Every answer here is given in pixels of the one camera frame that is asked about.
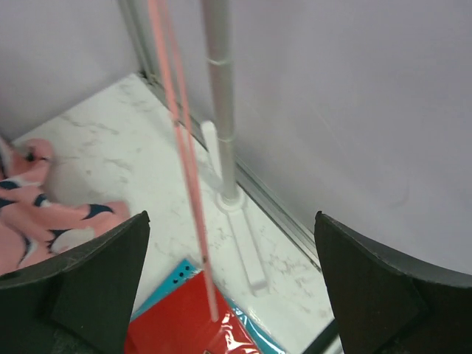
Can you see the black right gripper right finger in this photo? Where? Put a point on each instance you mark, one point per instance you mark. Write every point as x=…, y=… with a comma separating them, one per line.
x=385, y=301

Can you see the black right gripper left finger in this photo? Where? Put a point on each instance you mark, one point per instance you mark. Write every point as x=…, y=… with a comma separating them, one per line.
x=79, y=301

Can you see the pink wire hanger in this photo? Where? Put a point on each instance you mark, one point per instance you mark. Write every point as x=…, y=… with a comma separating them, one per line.
x=173, y=81

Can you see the pink shark print shorts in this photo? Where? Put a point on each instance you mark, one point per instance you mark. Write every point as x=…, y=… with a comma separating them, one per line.
x=33, y=228

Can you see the red plastic folder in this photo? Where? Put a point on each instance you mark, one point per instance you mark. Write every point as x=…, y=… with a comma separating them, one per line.
x=181, y=323

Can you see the blue plastic folder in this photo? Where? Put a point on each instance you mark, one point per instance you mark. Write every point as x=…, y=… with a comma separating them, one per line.
x=186, y=270

